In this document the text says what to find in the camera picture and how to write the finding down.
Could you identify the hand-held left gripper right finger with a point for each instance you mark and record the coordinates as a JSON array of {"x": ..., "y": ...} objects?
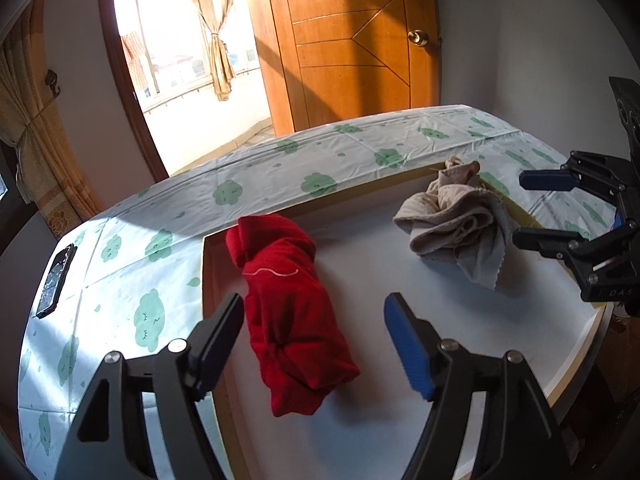
[{"x": 407, "y": 342}]

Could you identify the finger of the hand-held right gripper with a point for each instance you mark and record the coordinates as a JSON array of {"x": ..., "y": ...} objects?
[
  {"x": 545, "y": 179},
  {"x": 540, "y": 240}
]

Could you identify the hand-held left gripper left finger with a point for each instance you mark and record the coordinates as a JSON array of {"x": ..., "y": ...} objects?
[{"x": 220, "y": 342}]

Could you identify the shallow cardboard box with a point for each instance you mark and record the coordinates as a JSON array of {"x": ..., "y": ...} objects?
[{"x": 450, "y": 320}]

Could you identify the red underwear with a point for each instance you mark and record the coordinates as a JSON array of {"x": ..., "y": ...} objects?
[{"x": 290, "y": 310}]

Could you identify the beige underwear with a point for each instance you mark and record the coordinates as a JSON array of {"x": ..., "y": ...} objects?
[{"x": 450, "y": 220}]

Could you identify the cloud print tablecloth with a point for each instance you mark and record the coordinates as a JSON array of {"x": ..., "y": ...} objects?
[{"x": 165, "y": 260}]

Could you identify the dark wooden desk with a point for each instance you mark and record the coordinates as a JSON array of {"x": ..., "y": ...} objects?
[{"x": 580, "y": 385}]

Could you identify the black phone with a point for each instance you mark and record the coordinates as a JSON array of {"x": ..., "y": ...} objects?
[{"x": 56, "y": 280}]

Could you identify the brass door knob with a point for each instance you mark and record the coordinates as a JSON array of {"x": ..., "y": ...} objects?
[{"x": 417, "y": 37}]

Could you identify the wooden door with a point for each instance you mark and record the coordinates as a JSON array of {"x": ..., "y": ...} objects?
[{"x": 345, "y": 45}]

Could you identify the yellow patterned curtain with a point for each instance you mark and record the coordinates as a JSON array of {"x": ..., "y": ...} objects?
[{"x": 40, "y": 150}]

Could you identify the dark framed window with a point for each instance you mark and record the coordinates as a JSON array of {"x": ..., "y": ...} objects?
[{"x": 7, "y": 185}]

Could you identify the orange hanging towel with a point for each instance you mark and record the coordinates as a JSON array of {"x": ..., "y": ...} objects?
[{"x": 136, "y": 60}]

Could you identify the beige doorway curtain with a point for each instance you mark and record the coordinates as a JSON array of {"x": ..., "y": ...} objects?
[{"x": 212, "y": 25}]

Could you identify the metal wall hook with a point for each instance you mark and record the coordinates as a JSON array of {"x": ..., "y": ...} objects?
[{"x": 52, "y": 81}]

